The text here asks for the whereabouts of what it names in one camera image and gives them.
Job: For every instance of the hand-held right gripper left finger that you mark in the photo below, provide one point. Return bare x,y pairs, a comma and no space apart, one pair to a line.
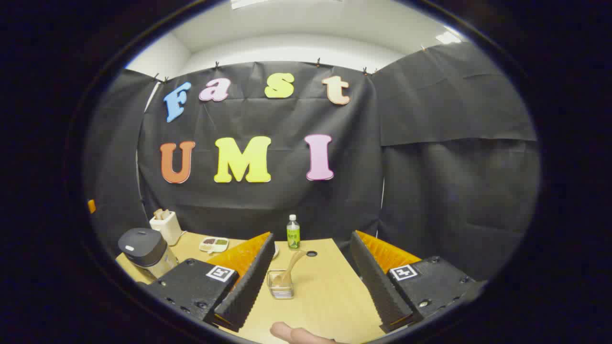
248,286

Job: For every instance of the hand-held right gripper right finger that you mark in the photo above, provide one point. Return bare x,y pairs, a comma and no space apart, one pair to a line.
377,286

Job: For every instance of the wooden spoon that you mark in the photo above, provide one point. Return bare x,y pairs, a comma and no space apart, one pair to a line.
292,265

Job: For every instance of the black and silver rice cooker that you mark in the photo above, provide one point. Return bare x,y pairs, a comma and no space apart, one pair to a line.
143,246

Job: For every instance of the white divided bean dish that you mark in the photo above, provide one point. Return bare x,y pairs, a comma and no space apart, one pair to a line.
213,244

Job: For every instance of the green drink bottle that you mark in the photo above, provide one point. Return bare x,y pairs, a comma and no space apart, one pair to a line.
293,235

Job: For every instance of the black backdrop cloth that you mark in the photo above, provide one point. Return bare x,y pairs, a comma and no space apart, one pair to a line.
287,200

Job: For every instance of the white toaster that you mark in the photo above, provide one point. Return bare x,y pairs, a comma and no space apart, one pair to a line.
168,230

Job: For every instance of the toast slice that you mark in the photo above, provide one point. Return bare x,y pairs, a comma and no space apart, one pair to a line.
160,214

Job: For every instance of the orange object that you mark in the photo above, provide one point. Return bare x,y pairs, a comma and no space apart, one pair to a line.
91,206

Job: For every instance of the small ceiling light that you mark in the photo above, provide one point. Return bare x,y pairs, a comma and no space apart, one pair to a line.
448,37

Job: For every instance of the large ceiling light panel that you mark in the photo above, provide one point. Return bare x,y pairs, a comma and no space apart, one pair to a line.
246,3

